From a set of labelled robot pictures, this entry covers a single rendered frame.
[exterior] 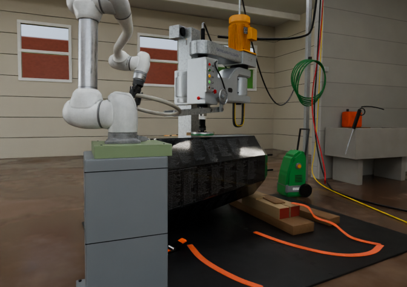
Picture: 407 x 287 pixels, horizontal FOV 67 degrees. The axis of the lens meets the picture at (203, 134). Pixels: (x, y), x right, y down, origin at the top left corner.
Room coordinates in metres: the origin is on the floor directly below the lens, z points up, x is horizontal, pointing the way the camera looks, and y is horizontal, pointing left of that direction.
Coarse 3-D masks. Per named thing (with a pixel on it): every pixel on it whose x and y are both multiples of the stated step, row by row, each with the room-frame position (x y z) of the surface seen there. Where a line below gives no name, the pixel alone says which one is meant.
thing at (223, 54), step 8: (200, 40) 2.77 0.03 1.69; (192, 48) 2.81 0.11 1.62; (200, 48) 2.77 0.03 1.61; (208, 48) 2.79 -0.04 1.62; (216, 48) 2.88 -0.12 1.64; (224, 48) 2.98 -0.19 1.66; (232, 48) 3.11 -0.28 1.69; (192, 56) 2.92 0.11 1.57; (200, 56) 2.85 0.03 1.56; (208, 56) 2.92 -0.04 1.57; (216, 56) 2.92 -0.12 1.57; (224, 56) 2.99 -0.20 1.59; (232, 56) 3.10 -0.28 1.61; (240, 56) 3.23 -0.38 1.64; (248, 56) 3.34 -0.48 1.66; (224, 64) 3.33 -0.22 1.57; (232, 64) 3.32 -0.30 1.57; (240, 64) 3.29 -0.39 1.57; (248, 64) 3.34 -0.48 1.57
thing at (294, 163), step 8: (304, 128) 4.02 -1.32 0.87; (288, 152) 4.06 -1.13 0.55; (296, 152) 3.91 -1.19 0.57; (288, 160) 3.92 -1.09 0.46; (296, 160) 3.86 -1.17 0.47; (304, 160) 3.89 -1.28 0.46; (280, 168) 4.04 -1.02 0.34; (288, 168) 3.87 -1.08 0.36; (296, 168) 3.86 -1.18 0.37; (304, 168) 3.89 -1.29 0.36; (280, 176) 4.00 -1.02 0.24; (288, 176) 3.87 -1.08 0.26; (296, 176) 3.86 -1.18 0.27; (304, 176) 3.89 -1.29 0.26; (280, 184) 3.97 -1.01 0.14; (288, 184) 3.84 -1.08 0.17; (296, 184) 3.86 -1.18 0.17; (304, 184) 3.86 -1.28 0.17; (280, 192) 3.95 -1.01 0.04; (288, 192) 3.83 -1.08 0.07; (296, 192) 3.86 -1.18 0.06; (304, 192) 3.84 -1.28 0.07
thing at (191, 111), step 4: (192, 108) 2.85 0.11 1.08; (196, 108) 2.90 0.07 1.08; (200, 108) 2.78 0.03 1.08; (204, 108) 2.82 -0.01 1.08; (208, 108) 2.87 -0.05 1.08; (212, 108) 2.92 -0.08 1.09; (216, 108) 2.97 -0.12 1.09; (164, 112) 2.56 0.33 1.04; (168, 112) 2.60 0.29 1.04; (172, 112) 2.64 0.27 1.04; (184, 112) 2.60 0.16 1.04; (188, 112) 2.64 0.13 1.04; (192, 112) 2.68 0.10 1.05; (196, 112) 2.73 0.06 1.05; (200, 112) 2.78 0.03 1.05; (204, 112) 2.82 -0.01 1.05; (208, 112) 2.87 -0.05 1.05; (212, 112) 2.92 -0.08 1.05; (164, 116) 2.57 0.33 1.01
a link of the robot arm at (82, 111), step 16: (80, 0) 1.65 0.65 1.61; (96, 0) 1.65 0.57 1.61; (80, 16) 1.66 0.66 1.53; (96, 16) 1.69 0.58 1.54; (80, 32) 1.67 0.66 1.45; (96, 32) 1.70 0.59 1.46; (80, 48) 1.66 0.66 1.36; (96, 48) 1.70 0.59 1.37; (80, 64) 1.66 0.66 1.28; (96, 64) 1.70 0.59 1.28; (80, 80) 1.65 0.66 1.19; (96, 80) 1.69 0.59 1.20; (80, 96) 1.62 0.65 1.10; (96, 96) 1.65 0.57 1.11; (64, 112) 1.63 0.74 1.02; (80, 112) 1.61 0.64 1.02; (96, 112) 1.61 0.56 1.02; (96, 128) 1.67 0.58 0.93
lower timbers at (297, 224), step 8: (240, 200) 3.33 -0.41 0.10; (240, 208) 3.25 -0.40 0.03; (248, 208) 3.12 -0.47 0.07; (304, 208) 3.09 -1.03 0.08; (312, 208) 3.09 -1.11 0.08; (256, 216) 3.00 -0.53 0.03; (264, 216) 2.88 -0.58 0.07; (272, 216) 2.79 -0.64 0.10; (296, 216) 2.79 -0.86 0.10; (304, 216) 3.00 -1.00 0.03; (312, 216) 2.92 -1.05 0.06; (320, 216) 2.84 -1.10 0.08; (328, 216) 2.84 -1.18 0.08; (336, 216) 2.84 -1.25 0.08; (272, 224) 2.78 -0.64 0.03; (280, 224) 2.67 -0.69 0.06; (288, 224) 2.58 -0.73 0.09; (296, 224) 2.58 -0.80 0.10; (304, 224) 2.59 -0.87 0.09; (312, 224) 2.63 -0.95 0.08; (328, 224) 2.77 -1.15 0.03; (288, 232) 2.58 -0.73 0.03; (296, 232) 2.55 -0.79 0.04; (304, 232) 2.59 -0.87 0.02
